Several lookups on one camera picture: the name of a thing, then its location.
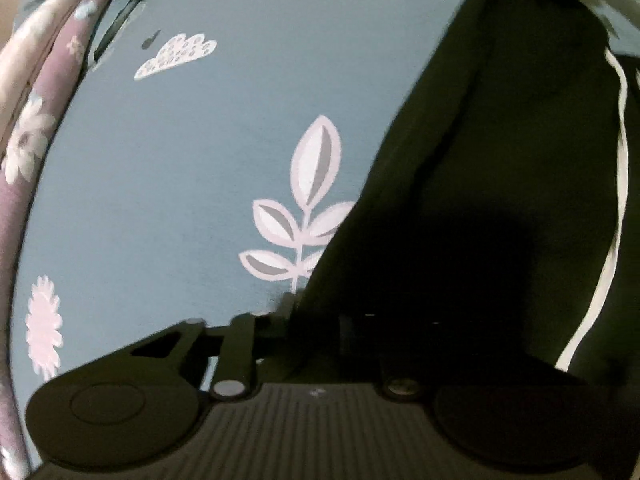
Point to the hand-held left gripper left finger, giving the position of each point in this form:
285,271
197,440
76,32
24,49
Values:
240,350

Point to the blue printed bed sheet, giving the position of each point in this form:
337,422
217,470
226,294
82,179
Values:
200,160

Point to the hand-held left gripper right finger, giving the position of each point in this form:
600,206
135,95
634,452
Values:
397,375

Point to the folded floral quilt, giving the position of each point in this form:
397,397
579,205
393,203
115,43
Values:
30,160

